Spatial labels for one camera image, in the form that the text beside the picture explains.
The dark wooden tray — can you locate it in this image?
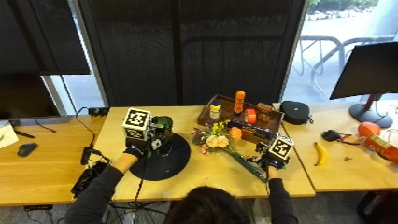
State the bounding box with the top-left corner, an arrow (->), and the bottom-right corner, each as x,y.
198,93 -> 287,146

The person's left hand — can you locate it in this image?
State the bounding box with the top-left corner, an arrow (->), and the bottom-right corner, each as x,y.
124,135 -> 172,160

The black round mat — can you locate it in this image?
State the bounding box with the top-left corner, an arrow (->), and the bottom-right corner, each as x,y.
128,133 -> 194,182

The white marker cube on left glove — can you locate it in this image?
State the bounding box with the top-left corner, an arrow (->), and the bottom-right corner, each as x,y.
122,106 -> 154,142

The metal bicycle rack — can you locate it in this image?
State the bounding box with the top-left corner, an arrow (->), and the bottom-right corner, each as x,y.
292,35 -> 397,90

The black power adapter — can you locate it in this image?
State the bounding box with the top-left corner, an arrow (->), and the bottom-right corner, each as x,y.
87,106 -> 111,118

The white marker cube on glove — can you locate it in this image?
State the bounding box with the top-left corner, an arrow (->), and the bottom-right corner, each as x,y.
122,106 -> 154,142
267,135 -> 296,162

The orange tape roll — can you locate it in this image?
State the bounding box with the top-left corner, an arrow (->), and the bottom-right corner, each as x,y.
244,108 -> 259,125

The white bottle with blue cap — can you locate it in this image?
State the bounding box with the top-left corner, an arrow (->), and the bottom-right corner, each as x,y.
210,99 -> 223,121

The black monitor on round stand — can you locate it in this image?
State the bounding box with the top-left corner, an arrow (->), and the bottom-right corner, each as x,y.
329,41 -> 398,129

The orange bottle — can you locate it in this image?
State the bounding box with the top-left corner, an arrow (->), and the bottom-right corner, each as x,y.
234,90 -> 248,117

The black flat device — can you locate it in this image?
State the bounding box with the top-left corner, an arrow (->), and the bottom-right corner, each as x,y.
70,161 -> 110,199

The person's right hand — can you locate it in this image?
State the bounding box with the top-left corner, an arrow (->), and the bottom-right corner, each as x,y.
248,141 -> 291,172

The red cylindrical can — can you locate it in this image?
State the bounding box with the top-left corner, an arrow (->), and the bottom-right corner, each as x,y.
360,133 -> 398,166

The small black device with strap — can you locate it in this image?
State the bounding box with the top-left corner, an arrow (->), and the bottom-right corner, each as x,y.
321,129 -> 361,146

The yellow banana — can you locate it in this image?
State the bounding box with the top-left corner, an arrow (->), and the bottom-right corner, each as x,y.
313,141 -> 331,167

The brown patterned box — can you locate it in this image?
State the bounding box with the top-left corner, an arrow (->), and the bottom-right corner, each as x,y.
256,103 -> 275,124

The black cable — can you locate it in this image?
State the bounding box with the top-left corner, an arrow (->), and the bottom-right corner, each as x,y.
74,106 -> 114,166

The dark blue flat box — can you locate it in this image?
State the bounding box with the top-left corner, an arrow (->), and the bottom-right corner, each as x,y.
227,119 -> 279,142

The black window blind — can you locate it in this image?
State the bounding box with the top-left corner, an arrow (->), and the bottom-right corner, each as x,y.
76,0 -> 312,107

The white paper sheet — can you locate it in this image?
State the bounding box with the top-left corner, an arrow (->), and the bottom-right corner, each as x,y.
0,120 -> 21,149

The black pen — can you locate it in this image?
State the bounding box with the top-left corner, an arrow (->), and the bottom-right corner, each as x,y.
11,129 -> 37,140

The black round case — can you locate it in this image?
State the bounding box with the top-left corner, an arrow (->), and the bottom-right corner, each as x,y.
279,100 -> 315,126

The mixed flower bouquet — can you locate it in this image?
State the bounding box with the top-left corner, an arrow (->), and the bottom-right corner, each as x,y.
192,119 -> 269,184

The orange ball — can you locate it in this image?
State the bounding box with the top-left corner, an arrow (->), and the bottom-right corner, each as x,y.
357,121 -> 383,138

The white marker cube on right glove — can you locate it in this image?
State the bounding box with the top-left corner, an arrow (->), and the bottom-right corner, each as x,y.
267,135 -> 296,162

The black computer mouse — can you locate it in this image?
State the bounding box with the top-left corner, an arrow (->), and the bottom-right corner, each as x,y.
17,142 -> 41,158

